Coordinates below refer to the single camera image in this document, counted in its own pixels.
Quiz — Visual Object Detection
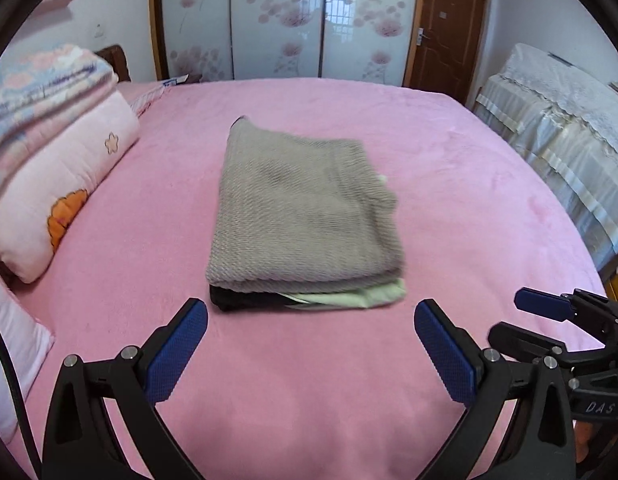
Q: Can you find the brown wooden headboard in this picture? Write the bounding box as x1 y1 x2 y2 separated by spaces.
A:
95 44 132 83

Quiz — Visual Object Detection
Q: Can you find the brown wooden door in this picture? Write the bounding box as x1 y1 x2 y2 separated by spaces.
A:
404 0 490 106

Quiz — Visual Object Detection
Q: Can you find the pink wall shelf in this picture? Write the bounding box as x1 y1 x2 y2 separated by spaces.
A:
39 0 82 17

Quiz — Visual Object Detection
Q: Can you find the striped floral folded blanket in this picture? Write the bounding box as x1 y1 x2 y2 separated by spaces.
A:
0 44 117 161

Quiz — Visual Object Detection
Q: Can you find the black cable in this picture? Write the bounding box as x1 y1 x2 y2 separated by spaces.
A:
0 310 42 480

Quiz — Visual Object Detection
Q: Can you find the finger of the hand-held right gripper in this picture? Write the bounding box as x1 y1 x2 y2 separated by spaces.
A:
514 287 618 346
488 322 610 378

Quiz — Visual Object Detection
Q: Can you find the floral sliding door wardrobe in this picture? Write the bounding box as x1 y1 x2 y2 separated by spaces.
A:
149 0 425 86

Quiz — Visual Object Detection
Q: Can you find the pink bed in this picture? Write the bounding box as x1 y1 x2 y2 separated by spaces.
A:
0 77 610 480

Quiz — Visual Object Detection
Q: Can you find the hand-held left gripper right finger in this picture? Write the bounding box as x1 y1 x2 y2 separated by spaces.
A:
413 298 577 480

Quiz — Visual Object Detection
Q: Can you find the white lace covered furniture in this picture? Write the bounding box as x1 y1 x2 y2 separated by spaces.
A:
472 42 618 281

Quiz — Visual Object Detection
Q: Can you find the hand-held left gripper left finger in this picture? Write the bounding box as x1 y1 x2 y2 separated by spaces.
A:
41 297 210 480

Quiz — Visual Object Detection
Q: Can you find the white pillow with blue print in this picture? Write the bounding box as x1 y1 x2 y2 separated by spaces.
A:
0 265 56 446

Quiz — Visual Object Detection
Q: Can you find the light green garment black trim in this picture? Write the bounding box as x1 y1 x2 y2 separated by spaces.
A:
209 174 408 314

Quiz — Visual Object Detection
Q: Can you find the pink pillow with flowers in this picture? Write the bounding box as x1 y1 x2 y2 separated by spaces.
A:
0 91 140 285

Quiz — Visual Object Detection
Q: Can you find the grey knit sweater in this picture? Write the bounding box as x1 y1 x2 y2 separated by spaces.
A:
205 116 407 297

